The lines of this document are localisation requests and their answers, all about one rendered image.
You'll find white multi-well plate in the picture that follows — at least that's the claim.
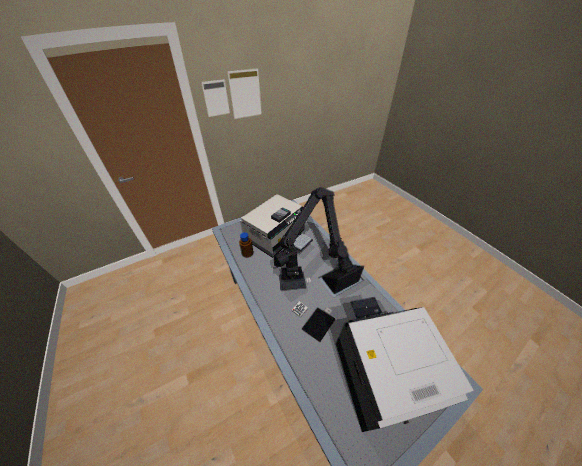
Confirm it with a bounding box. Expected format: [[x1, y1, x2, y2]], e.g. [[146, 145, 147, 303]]
[[294, 234, 312, 250]]

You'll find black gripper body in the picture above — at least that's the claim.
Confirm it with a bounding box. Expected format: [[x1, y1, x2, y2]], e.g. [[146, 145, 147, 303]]
[[287, 259, 298, 275]]

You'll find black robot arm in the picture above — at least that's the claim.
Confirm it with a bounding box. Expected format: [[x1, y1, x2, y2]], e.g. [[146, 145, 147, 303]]
[[274, 187, 357, 272]]

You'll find brown bottle with blue cap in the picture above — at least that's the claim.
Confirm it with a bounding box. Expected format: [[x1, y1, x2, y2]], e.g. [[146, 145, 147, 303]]
[[239, 232, 254, 257]]

